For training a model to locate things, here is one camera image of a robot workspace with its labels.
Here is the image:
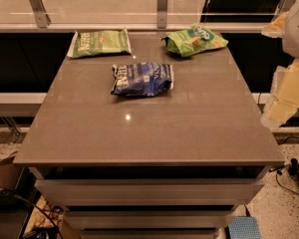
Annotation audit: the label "metal railing post left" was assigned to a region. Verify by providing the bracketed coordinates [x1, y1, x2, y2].
[29, 0, 51, 28]

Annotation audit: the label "light green chip bag right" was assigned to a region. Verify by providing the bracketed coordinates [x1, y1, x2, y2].
[163, 24, 228, 58]

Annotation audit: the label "green chip bag left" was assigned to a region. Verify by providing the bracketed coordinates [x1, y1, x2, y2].
[67, 28, 132, 59]

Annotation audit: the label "black cable left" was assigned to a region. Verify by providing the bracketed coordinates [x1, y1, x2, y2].
[0, 186, 65, 239]

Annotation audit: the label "blue perforated box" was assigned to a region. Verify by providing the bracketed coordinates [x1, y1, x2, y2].
[227, 216, 261, 239]

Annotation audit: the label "blue chip bag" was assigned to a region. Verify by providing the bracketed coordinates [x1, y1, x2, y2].
[111, 62, 174, 97]

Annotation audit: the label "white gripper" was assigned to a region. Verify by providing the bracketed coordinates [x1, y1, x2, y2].
[261, 0, 299, 127]

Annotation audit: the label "grey drawer cabinet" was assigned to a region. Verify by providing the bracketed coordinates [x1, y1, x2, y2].
[15, 33, 284, 239]

